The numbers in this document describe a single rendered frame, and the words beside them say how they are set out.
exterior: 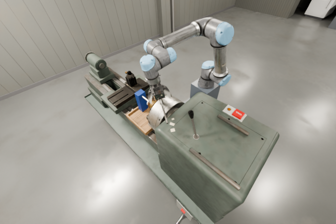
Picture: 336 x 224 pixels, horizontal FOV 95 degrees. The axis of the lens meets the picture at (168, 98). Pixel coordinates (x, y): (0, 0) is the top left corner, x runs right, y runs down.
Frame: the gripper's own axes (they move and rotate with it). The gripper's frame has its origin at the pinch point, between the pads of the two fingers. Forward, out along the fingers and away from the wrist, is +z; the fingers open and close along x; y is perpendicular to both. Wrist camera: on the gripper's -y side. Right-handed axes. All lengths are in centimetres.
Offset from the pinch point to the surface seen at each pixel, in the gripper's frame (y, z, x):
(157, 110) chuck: 0.6, 11.3, -5.0
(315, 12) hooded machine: -345, 231, 552
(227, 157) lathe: 45, 7, 26
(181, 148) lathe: 34.2, 5.2, 3.9
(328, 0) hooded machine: -337, 194, 562
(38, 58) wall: -245, 73, -220
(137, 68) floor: -227, 150, -42
